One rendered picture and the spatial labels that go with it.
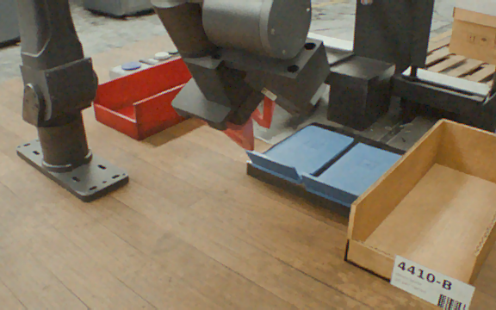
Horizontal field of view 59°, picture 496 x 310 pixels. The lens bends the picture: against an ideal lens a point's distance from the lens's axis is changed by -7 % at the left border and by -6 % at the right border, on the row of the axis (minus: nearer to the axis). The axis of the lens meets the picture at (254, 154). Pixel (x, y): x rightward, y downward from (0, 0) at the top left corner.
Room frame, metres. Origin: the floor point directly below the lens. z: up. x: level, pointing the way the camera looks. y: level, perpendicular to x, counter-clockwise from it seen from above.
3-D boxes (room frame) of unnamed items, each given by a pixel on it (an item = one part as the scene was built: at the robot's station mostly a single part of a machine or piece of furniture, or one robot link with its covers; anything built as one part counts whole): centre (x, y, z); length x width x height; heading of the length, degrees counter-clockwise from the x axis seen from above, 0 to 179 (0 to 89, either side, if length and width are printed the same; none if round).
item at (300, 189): (0.52, -0.11, 0.91); 0.17 x 0.16 x 0.02; 51
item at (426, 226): (0.40, -0.22, 0.93); 0.25 x 0.13 x 0.08; 141
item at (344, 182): (0.47, -0.13, 0.93); 0.15 x 0.07 x 0.03; 143
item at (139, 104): (0.74, 0.14, 0.93); 0.25 x 0.12 x 0.06; 141
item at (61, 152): (0.53, 0.26, 0.94); 0.20 x 0.07 x 0.08; 51
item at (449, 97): (0.65, -0.28, 0.95); 0.15 x 0.03 x 0.10; 51
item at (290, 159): (0.53, -0.06, 0.93); 0.15 x 0.07 x 0.03; 142
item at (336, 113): (0.74, -0.12, 0.94); 0.20 x 0.10 x 0.07; 51
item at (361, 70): (0.74, -0.12, 0.98); 0.20 x 0.10 x 0.01; 51
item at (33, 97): (0.53, 0.25, 1.00); 0.09 x 0.06 x 0.06; 143
